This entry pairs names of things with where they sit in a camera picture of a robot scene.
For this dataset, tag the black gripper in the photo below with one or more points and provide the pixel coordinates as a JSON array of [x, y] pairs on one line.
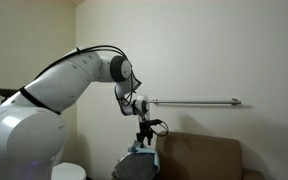
[[146, 132]]

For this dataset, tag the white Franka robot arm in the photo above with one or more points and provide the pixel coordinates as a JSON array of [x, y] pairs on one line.
[[34, 126]]

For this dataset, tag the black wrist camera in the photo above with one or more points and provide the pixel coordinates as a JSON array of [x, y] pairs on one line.
[[150, 122]]

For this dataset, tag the white toilet paper roll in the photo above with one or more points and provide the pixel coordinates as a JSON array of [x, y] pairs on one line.
[[121, 159]]

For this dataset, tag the brown leather armchair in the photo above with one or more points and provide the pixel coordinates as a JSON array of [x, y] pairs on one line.
[[200, 156]]

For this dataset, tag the light blue towel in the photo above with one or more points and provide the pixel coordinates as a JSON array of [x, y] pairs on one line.
[[150, 151]]

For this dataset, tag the grey towel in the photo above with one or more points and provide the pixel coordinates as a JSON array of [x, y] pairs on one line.
[[135, 168]]

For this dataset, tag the metal wall grab bar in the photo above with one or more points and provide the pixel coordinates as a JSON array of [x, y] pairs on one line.
[[197, 102]]

